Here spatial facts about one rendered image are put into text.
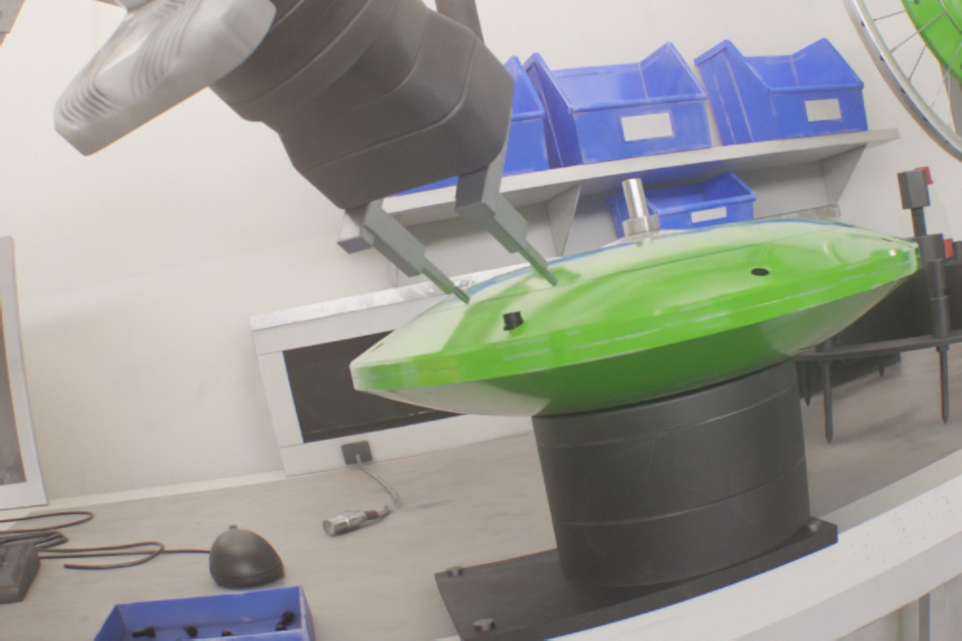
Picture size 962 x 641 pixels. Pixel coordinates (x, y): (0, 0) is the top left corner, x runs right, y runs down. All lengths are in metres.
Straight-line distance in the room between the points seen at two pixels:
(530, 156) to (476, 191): 0.90
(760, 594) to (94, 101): 0.39
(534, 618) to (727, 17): 1.31
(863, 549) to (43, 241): 1.22
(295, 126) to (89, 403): 1.11
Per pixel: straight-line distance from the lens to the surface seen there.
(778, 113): 1.39
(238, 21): 0.24
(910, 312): 0.85
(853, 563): 0.53
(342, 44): 0.30
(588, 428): 0.47
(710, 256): 0.40
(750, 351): 0.40
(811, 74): 1.61
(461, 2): 0.93
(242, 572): 0.66
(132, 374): 1.40
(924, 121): 1.09
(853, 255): 0.41
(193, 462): 1.40
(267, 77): 0.30
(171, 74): 0.25
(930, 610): 1.74
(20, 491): 0.99
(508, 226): 0.35
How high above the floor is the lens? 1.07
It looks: 2 degrees up
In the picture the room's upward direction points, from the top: 11 degrees counter-clockwise
